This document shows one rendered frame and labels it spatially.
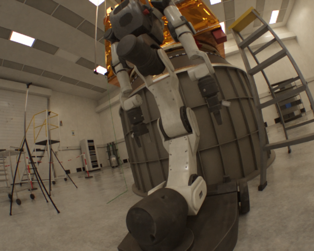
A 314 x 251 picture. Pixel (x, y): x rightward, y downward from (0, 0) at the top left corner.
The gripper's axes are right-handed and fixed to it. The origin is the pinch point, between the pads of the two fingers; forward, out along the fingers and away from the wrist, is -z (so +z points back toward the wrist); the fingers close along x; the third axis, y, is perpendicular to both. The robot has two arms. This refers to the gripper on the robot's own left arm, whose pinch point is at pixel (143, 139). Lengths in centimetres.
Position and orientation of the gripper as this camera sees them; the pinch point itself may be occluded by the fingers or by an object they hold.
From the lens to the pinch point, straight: 82.0
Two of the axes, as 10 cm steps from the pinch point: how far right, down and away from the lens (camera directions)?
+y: -8.3, 2.8, 4.8
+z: -3.3, -9.5, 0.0
